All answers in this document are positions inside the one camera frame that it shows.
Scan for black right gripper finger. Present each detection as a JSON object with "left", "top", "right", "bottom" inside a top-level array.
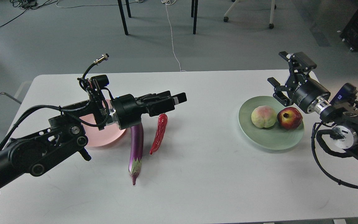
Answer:
[
  {"left": 267, "top": 77, "right": 293, "bottom": 107},
  {"left": 279, "top": 51, "right": 317, "bottom": 86}
]

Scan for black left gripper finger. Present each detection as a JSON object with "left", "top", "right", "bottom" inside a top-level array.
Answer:
[
  {"left": 135, "top": 91, "right": 171, "bottom": 103},
  {"left": 142, "top": 92, "right": 187, "bottom": 117}
]

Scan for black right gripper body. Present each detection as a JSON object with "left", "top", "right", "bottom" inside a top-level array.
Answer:
[{"left": 287, "top": 76, "right": 331, "bottom": 114}]

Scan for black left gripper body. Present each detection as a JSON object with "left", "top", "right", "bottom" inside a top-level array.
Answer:
[{"left": 110, "top": 94, "right": 150, "bottom": 130}]

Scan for red chili pepper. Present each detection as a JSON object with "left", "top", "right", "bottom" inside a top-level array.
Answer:
[{"left": 149, "top": 114, "right": 168, "bottom": 155}]

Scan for red pomegranate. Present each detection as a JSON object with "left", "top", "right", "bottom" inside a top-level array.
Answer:
[{"left": 277, "top": 107, "right": 303, "bottom": 130}]

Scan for peach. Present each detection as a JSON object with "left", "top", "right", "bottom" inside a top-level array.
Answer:
[{"left": 250, "top": 105, "right": 277, "bottom": 128}]

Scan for purple eggplant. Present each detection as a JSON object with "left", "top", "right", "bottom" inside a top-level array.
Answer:
[{"left": 128, "top": 123, "right": 144, "bottom": 185}]

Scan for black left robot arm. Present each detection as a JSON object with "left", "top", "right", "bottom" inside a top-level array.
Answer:
[{"left": 0, "top": 54, "right": 187, "bottom": 189}]

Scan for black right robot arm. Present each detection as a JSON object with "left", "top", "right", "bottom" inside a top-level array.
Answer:
[{"left": 268, "top": 51, "right": 358, "bottom": 189}]

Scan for pink plate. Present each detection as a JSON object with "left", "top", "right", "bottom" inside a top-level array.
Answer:
[{"left": 80, "top": 99, "right": 126, "bottom": 147}]

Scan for green plate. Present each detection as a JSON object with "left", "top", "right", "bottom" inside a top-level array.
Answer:
[{"left": 238, "top": 96, "right": 304, "bottom": 151}]

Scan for white rolling chair base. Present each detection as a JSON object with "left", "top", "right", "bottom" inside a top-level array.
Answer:
[{"left": 223, "top": 0, "right": 277, "bottom": 29}]

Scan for black table legs right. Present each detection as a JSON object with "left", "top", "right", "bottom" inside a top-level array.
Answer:
[{"left": 190, "top": 0, "right": 199, "bottom": 35}]

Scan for black table legs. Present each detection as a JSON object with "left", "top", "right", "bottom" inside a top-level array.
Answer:
[
  {"left": 190, "top": 0, "right": 199, "bottom": 35},
  {"left": 117, "top": 0, "right": 132, "bottom": 36}
]

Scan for black table legs left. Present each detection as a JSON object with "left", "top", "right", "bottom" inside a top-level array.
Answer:
[{"left": 117, "top": 0, "right": 132, "bottom": 36}]

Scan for white cable on floor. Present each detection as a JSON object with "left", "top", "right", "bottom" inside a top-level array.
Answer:
[{"left": 162, "top": 0, "right": 187, "bottom": 72}]

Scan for black cables on floor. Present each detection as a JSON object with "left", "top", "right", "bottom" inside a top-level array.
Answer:
[{"left": 0, "top": 0, "right": 59, "bottom": 38}]

